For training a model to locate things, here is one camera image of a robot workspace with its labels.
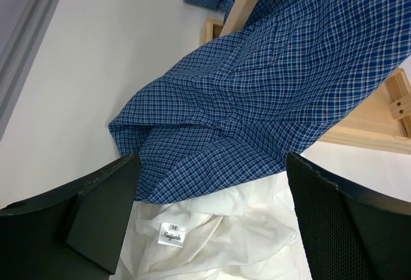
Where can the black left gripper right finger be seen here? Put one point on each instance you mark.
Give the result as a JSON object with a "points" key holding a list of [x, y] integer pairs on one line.
{"points": [[348, 231]]}

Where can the white shirt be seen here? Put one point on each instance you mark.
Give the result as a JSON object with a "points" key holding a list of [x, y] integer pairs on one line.
{"points": [[248, 231]]}

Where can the blue plaid shirt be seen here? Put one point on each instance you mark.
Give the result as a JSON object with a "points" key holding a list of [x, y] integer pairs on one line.
{"points": [[231, 111]]}

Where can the wooden clothes rack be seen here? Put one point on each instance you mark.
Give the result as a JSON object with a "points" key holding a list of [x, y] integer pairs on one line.
{"points": [[381, 122]]}

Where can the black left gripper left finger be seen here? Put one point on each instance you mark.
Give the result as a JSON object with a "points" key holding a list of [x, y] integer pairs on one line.
{"points": [[75, 231]]}

